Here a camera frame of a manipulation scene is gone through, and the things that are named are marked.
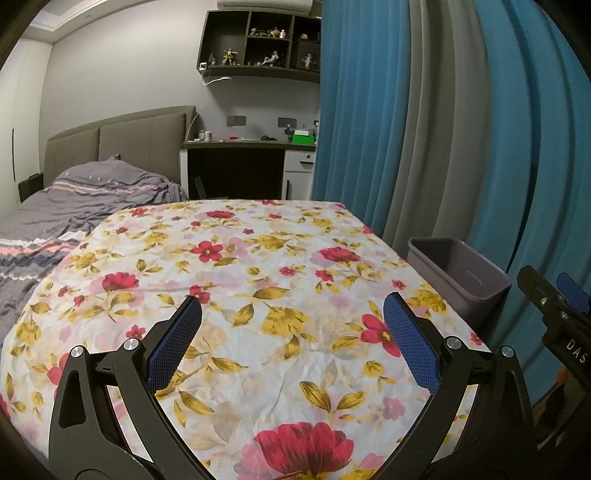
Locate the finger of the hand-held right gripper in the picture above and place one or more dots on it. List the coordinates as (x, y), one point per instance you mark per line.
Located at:
(542, 300)
(577, 295)

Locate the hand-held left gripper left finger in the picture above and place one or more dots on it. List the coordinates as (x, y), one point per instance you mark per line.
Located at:
(175, 346)

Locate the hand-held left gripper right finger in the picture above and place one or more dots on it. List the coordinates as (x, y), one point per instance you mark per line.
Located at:
(413, 346)

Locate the grey plastic trash bin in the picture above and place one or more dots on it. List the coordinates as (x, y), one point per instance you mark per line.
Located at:
(489, 288)

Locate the floral bed sheet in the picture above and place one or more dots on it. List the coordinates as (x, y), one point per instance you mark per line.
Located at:
(277, 258)

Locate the blue curtain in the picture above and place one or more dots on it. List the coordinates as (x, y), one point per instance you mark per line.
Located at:
(355, 115)
(545, 138)

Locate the grey curtain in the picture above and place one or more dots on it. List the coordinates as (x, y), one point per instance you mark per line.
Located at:
(438, 161)

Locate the white drawer unit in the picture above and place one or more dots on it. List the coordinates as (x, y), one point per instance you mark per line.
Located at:
(298, 175)

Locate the dark top desk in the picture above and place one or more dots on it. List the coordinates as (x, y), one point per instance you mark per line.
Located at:
(231, 144)

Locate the dark bedside table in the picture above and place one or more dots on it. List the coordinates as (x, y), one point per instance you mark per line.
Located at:
(31, 187)

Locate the grey padded headboard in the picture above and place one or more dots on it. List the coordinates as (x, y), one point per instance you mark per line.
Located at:
(138, 134)

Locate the green box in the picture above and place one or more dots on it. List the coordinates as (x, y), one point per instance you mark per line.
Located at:
(303, 137)

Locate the white wardrobe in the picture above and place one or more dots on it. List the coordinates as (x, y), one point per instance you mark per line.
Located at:
(23, 115)

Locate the row of small figurines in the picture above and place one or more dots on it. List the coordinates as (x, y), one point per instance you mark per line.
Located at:
(270, 57)

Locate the white air conditioner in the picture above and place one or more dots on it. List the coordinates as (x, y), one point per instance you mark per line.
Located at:
(263, 4)

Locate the dark wall socket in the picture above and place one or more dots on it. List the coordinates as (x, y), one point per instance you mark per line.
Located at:
(236, 121)
(286, 122)

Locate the dark wall shelf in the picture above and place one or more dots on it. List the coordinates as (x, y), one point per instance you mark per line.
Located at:
(221, 32)

